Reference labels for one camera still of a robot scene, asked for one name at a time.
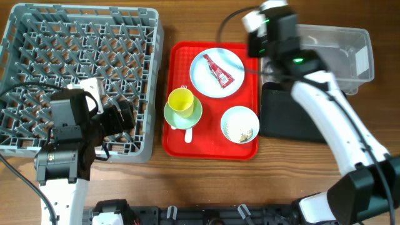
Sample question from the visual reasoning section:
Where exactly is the red ketchup sachet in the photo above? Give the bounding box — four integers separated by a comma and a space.
203, 54, 235, 89

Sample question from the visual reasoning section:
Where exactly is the light green bowl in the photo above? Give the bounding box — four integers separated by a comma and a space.
164, 97, 203, 129

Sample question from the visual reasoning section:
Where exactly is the large light blue plate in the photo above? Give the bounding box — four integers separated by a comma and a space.
189, 47, 245, 98

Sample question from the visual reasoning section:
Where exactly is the yellow plastic cup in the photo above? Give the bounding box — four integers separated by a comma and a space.
167, 87, 194, 118

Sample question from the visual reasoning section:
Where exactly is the small light blue bowl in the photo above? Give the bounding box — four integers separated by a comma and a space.
220, 106, 260, 144

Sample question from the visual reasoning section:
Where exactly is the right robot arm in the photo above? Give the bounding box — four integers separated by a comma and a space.
242, 1, 399, 224

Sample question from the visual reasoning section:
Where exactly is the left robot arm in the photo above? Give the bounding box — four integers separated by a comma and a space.
34, 89, 135, 224

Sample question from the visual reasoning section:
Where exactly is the black waste tray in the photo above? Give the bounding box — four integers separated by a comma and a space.
259, 81, 348, 144

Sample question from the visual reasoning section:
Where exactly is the grey dishwasher rack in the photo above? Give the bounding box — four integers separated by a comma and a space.
1, 3, 164, 163

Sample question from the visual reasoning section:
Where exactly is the red plastic tray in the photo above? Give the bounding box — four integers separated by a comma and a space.
162, 41, 259, 160

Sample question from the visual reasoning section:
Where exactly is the white plastic spoon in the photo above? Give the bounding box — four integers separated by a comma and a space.
170, 126, 193, 143

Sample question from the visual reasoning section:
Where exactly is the clear plastic bin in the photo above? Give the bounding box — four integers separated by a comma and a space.
261, 24, 375, 96

